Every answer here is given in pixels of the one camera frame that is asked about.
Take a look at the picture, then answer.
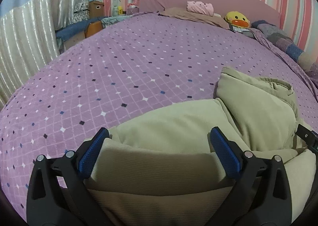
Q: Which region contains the beige puffer jacket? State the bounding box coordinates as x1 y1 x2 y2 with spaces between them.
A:
85 67 316 225

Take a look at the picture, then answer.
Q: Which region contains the patchwork purple blue quilt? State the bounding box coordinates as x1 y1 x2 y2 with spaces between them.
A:
252 20 317 86

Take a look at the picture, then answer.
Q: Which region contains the yellow duck plush toy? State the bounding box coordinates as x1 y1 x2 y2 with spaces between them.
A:
224 11 250 28

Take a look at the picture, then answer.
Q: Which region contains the purple dotted bed sheet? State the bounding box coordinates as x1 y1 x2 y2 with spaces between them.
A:
1 13 317 217

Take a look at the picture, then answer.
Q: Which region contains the blue cloth on nightstand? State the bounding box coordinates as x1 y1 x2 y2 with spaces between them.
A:
55 16 104 42

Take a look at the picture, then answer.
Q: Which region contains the orange wooden nightstand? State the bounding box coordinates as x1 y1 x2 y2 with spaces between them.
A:
85 21 103 38

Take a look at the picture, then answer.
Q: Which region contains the brown flat pillow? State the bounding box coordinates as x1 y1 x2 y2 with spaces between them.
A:
159 7 230 30

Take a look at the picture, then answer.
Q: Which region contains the brown cardboard storage box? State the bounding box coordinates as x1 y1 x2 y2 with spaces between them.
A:
89 1 104 18

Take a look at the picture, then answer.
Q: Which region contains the silver striped curtain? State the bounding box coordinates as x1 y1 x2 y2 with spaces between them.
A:
1 0 81 107

